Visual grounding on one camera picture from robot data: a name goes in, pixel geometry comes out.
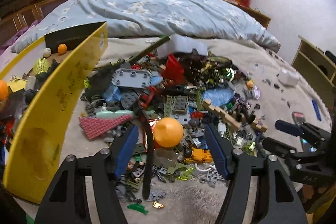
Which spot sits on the red plastic toy piece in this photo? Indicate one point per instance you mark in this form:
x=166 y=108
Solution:
x=173 y=70

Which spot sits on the tan wooden block strip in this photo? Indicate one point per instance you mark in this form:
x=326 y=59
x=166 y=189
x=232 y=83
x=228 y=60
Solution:
x=231 y=119

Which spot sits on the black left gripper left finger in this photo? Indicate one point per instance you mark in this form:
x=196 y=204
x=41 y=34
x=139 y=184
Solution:
x=65 y=200

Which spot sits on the yellow plastic shuttlecock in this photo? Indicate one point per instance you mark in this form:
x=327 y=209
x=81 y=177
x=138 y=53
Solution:
x=41 y=65

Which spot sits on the blue floral duvet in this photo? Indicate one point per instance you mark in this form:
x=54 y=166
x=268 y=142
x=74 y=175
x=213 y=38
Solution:
x=137 y=18

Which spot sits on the brown wooden headboard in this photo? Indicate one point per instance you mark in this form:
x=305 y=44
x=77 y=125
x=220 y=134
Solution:
x=19 y=14

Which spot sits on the white foam block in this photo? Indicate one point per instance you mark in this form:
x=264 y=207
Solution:
x=182 y=44

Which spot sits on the light blue plastic piece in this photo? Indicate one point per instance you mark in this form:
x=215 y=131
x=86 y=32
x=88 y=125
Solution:
x=218 y=96

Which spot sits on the white ping pong ball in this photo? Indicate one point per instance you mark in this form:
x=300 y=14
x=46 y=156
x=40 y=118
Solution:
x=47 y=53

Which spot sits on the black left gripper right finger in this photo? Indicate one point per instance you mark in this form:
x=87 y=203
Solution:
x=276 y=200

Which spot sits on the grey lego plate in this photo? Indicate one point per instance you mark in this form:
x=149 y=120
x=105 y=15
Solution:
x=132 y=78

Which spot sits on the wooden shelf unit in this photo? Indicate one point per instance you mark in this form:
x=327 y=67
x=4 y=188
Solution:
x=317 y=69

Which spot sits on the yellow cardboard storage box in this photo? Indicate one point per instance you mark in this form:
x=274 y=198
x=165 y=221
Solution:
x=35 y=150

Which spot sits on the large orange ball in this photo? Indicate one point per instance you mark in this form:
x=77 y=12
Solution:
x=168 y=132

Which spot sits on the beige bed blanket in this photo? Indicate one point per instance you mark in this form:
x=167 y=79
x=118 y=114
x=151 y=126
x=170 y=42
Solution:
x=190 y=201

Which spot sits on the orange ping pong ball far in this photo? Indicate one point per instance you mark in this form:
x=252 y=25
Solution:
x=62 y=49

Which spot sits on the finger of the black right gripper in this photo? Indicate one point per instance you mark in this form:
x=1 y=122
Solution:
x=284 y=151
x=309 y=132

